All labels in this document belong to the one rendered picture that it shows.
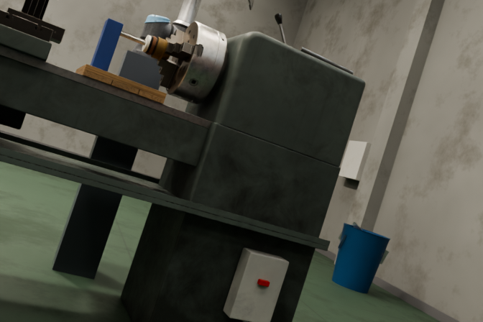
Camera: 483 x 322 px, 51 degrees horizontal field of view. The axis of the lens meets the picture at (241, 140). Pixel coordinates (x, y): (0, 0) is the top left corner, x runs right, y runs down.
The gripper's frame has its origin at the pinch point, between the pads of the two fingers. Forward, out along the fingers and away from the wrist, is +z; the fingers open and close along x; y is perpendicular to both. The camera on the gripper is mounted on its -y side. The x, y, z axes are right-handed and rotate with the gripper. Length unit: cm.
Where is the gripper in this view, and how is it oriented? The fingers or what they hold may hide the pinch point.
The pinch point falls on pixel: (235, 3)
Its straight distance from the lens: 229.8
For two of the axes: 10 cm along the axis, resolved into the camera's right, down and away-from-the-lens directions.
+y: -2.8, -0.7, 9.6
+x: -8.9, -3.4, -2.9
